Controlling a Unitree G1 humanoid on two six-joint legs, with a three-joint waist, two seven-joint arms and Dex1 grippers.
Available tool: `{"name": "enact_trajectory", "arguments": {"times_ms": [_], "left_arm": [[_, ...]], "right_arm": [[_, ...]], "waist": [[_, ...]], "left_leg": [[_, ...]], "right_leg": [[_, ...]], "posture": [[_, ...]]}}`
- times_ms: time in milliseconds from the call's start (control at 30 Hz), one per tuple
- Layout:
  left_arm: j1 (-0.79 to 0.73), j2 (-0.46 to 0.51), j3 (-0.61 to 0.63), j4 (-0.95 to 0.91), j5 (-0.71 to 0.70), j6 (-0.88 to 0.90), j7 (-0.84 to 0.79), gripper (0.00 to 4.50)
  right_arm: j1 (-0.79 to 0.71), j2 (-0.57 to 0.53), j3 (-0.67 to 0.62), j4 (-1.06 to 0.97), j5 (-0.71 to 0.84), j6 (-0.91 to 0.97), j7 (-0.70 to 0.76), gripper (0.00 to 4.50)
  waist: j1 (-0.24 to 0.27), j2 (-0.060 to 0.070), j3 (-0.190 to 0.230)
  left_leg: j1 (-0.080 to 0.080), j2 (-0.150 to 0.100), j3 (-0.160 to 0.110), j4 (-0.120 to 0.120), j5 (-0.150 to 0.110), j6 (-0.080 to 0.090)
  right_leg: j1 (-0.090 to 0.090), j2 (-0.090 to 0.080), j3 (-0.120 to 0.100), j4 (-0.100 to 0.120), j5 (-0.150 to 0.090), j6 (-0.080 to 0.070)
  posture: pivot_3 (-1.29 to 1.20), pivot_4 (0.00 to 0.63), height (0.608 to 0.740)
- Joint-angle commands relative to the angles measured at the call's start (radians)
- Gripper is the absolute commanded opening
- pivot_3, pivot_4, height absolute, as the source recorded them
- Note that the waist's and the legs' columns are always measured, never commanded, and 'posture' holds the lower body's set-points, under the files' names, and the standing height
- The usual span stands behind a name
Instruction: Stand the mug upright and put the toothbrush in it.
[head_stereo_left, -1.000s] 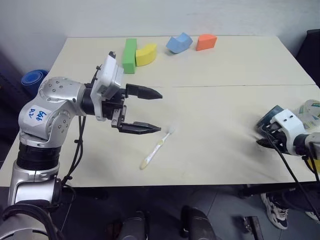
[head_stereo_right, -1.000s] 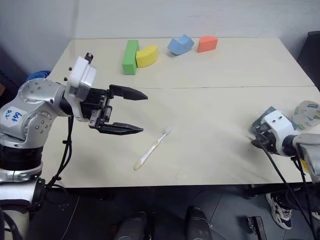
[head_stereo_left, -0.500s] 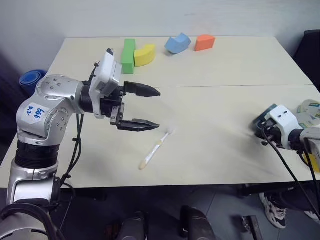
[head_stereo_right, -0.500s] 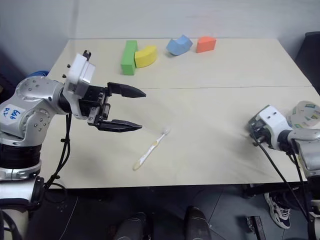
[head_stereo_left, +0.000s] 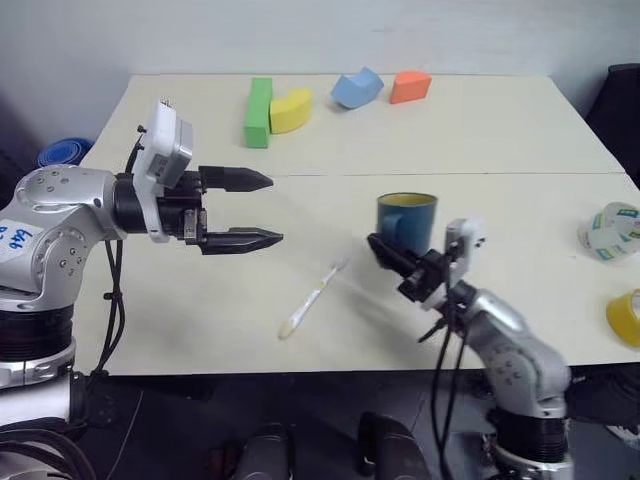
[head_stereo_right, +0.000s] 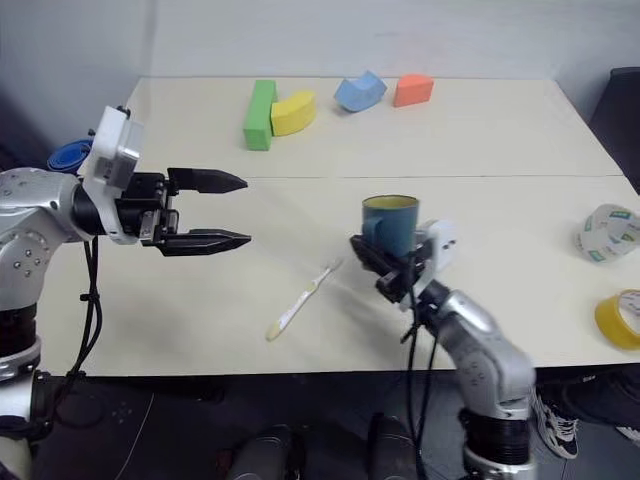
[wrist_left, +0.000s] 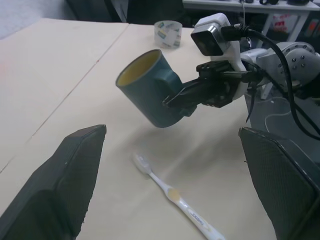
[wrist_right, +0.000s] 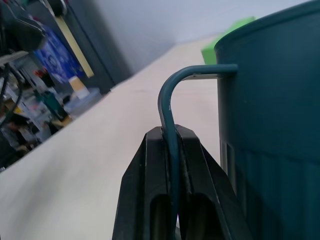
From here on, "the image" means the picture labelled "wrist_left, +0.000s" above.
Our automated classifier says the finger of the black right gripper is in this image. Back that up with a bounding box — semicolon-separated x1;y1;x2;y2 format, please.
165;83;214;109
161;77;209;105

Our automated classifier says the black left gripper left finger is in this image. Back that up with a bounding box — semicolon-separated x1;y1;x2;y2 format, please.
0;124;108;240

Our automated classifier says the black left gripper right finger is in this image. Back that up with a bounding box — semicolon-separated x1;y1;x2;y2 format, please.
238;126;320;240

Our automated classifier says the teal mug with yellow inside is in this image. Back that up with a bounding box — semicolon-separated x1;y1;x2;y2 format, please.
115;49;198;129

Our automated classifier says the white toothbrush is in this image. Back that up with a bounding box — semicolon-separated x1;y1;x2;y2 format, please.
132;152;226;240

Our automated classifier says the clear tape roll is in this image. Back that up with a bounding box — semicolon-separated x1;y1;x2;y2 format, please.
153;20;183;50

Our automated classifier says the dark office chair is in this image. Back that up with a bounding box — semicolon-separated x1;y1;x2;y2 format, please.
64;0;187;27

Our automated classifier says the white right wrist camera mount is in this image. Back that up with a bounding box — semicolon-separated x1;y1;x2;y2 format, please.
190;12;253;101

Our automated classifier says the white cable on floor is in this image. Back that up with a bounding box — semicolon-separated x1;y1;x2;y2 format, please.
264;98;297;133

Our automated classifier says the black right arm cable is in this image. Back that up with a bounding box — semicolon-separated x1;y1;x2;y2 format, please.
221;23;320;140

